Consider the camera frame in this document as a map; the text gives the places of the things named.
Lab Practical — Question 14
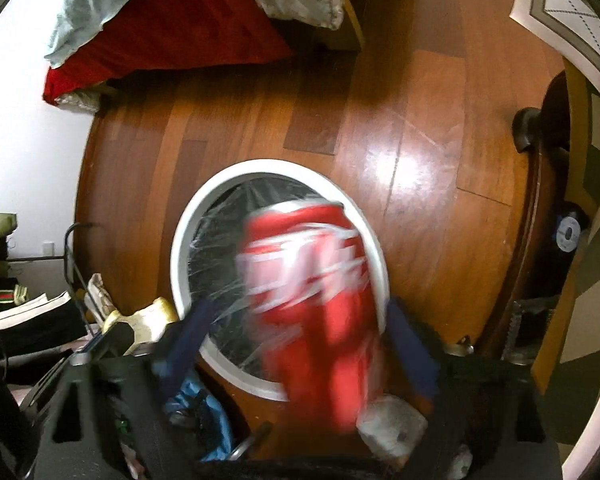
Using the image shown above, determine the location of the blue cloth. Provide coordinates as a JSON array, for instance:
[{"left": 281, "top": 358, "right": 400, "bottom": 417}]
[{"left": 166, "top": 377, "right": 236, "bottom": 463}]

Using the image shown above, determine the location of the white crumpled tissue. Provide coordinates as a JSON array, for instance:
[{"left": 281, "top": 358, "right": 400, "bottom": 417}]
[{"left": 356, "top": 394, "right": 428, "bottom": 463}]

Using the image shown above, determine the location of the black wire rack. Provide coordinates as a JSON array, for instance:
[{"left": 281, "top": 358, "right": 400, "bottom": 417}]
[{"left": 10, "top": 222, "right": 103, "bottom": 333}]

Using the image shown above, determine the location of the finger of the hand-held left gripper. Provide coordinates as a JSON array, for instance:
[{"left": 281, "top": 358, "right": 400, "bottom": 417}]
[{"left": 100, "top": 321, "right": 137, "bottom": 357}]

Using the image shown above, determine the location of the black garment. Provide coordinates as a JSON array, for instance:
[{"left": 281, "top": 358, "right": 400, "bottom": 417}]
[{"left": 0, "top": 305, "right": 88, "bottom": 376}]

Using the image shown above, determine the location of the red soda can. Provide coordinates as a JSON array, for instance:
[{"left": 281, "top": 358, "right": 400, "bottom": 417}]
[{"left": 235, "top": 200, "right": 388, "bottom": 433}]

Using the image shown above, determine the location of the light blue blanket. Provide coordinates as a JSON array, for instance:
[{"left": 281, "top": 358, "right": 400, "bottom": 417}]
[{"left": 45, "top": 0, "right": 168, "bottom": 70}]

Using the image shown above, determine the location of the white book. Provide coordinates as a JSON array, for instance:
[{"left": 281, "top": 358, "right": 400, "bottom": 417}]
[{"left": 0, "top": 292, "right": 73, "bottom": 332}]

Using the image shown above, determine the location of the black table foot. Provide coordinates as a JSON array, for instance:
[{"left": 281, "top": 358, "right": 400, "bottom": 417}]
[{"left": 511, "top": 107, "right": 548, "bottom": 153}]

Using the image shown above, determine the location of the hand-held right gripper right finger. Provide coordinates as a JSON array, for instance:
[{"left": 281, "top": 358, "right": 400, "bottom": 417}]
[{"left": 382, "top": 297, "right": 563, "bottom": 480}]

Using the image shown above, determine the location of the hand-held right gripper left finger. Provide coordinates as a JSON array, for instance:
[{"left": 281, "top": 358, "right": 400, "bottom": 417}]
[{"left": 35, "top": 297, "right": 226, "bottom": 480}]

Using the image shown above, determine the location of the red bed sheet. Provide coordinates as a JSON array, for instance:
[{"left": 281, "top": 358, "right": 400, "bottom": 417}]
[{"left": 42, "top": 0, "right": 296, "bottom": 107}]

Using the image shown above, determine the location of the white round trash bin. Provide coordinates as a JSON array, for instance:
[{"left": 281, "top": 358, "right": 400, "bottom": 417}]
[{"left": 170, "top": 159, "right": 392, "bottom": 402}]

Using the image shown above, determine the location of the round blue sticker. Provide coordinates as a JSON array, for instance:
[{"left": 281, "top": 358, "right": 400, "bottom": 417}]
[{"left": 554, "top": 214, "right": 583, "bottom": 253}]

